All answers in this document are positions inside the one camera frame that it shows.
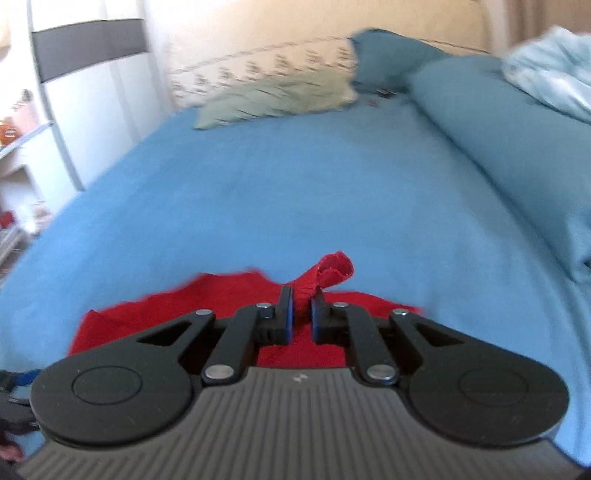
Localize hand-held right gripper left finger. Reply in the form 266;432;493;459
137;285;294;385

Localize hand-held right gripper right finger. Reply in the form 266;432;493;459
310;288;465;385

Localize red knitted garment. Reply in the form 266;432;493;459
67;251;423;369

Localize blue bed sheet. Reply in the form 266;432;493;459
0;95;591;467

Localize white shelf unit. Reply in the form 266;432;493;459
0;90;58;278

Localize green pillow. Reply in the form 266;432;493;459
193;73;358;130

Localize blue duvet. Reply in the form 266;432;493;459
403;56;591;284

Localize cream patterned headboard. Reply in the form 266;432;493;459
164;0;492;109

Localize teal pillow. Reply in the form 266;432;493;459
347;28;451;95

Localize white wardrobe with grey band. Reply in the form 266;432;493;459
25;0;174;192

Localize light blue crumpled blanket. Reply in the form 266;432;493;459
501;25;591;123

